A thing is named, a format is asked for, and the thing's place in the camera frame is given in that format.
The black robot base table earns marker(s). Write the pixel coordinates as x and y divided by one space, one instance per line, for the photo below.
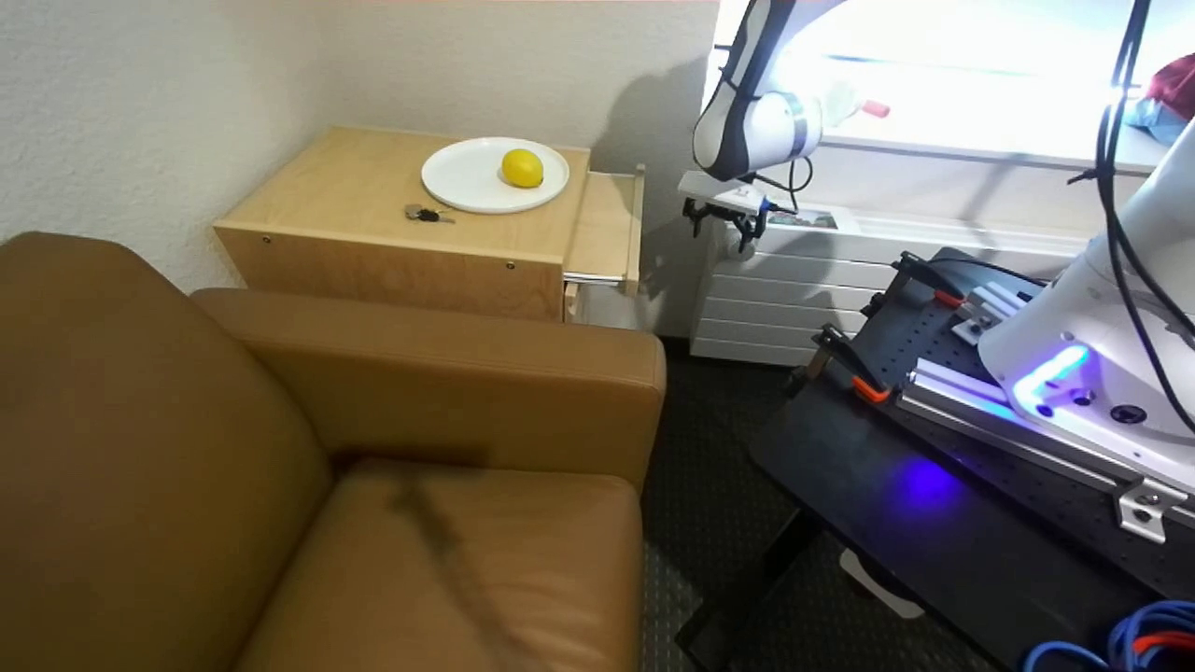
986 535

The wooden nightstand cabinet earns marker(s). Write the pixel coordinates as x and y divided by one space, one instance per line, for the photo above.
329 223

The white wall heater unit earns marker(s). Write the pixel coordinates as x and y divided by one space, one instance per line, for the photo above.
827 266

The small dark object on cabinet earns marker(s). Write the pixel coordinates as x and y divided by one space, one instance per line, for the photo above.
423 215

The wooden sliding tray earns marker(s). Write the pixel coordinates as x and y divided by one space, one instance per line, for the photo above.
606 235

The white plate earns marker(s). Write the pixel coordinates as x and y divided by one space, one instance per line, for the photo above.
473 173

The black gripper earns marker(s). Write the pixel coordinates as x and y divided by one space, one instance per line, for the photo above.
746 223

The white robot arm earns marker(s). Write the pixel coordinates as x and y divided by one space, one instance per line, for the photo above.
1107 350

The brown leather armchair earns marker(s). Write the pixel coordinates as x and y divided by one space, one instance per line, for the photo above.
275 482

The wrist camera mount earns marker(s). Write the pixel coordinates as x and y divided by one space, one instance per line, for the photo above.
732 195

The orange handled clamp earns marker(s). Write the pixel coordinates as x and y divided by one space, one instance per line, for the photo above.
859 377

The yellow lemon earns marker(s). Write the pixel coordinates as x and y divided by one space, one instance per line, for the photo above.
519 168

